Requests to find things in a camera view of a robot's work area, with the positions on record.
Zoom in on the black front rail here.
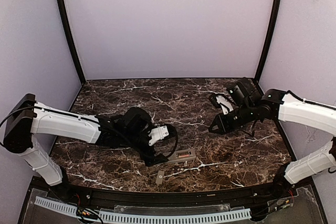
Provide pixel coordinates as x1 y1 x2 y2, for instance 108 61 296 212
71 183 275 207

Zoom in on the grey battery cover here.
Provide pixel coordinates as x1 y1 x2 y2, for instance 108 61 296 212
155 170 164 185

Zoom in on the white remote control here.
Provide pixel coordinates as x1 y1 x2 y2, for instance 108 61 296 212
166 149 196 164

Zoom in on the left white cable duct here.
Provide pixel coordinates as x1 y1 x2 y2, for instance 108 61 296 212
34 196 77 217

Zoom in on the white cable duct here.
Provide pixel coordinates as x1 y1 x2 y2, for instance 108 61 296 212
99 209 251 224
34 196 77 217

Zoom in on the left black frame post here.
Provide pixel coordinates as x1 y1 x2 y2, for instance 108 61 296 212
56 0 86 85

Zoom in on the right black frame post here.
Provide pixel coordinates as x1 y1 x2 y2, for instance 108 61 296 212
254 0 281 83

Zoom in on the right white cable duct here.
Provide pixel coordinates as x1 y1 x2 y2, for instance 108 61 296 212
99 209 251 224

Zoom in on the black frame post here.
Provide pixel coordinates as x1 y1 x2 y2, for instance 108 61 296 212
254 0 281 83
56 0 86 85

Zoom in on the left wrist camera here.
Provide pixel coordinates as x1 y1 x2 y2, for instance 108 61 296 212
149 124 177 146

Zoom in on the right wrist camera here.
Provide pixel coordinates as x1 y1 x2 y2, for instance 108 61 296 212
208 93 234 115

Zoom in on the black left camera cable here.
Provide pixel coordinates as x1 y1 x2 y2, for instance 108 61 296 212
157 125 180 161

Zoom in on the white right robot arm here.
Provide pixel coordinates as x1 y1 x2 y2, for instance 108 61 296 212
208 78 335 187

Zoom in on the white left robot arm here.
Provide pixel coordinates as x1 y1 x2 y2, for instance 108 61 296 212
1 93 176 187

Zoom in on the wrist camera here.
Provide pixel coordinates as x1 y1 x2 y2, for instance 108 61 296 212
208 93 234 115
149 124 177 146

